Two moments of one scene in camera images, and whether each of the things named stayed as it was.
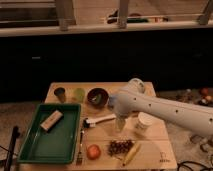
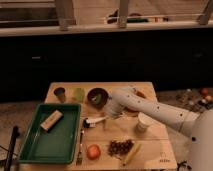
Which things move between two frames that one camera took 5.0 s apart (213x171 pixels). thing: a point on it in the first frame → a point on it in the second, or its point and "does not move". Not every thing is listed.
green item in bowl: [98, 98] does not move
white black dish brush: [91, 123] does not move
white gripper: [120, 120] → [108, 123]
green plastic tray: [60, 143] does not move
